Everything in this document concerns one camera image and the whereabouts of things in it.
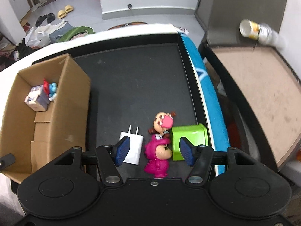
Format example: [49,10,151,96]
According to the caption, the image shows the black tray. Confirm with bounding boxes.
[70,32,227,180]

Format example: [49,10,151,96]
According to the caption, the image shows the stack of plastic cups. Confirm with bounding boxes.
[239,18,286,49]

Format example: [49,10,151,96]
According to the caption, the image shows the magenta dinosaur suit figurine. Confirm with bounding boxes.
[144,134,171,179]

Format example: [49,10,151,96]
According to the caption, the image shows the green plastic cube box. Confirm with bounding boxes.
[170,123,210,162]

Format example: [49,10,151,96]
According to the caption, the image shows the white plastic bag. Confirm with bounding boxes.
[24,20,69,48]

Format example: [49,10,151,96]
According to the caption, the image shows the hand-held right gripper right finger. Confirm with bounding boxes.
[180,137,256,186]

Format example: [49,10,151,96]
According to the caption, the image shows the small white pink toy box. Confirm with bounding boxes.
[24,86,50,112]

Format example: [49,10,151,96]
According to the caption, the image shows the green cloth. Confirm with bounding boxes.
[58,26,97,43]

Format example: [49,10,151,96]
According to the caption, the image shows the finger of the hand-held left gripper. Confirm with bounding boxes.
[0,153,16,166]

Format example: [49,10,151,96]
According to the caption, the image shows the blue red figure keychain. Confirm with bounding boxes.
[43,79,58,102]

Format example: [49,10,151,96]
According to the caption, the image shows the brown pigtail girl figurine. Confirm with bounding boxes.
[147,111,177,140]

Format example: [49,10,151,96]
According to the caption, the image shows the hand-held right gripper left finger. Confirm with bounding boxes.
[53,137,131,186]

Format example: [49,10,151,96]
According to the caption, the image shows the white charger plug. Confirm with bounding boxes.
[119,125,144,166]

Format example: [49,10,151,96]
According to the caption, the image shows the brown cardboard box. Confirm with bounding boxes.
[0,53,92,184]

